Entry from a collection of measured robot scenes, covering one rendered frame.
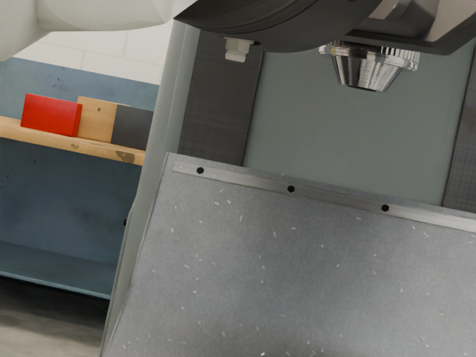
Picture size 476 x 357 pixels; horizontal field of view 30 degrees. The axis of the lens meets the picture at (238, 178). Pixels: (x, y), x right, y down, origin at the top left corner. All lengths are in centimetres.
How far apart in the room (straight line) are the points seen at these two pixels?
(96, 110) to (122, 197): 67
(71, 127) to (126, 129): 25
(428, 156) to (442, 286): 11
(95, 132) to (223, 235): 354
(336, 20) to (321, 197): 50
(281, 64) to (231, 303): 22
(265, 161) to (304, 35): 51
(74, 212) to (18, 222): 32
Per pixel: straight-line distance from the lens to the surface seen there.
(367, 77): 41
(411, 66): 41
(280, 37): 29
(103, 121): 429
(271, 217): 78
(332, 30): 30
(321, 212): 78
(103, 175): 480
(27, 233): 496
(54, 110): 427
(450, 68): 80
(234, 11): 26
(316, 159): 80
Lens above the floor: 117
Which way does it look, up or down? 5 degrees down
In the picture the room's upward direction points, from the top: 11 degrees clockwise
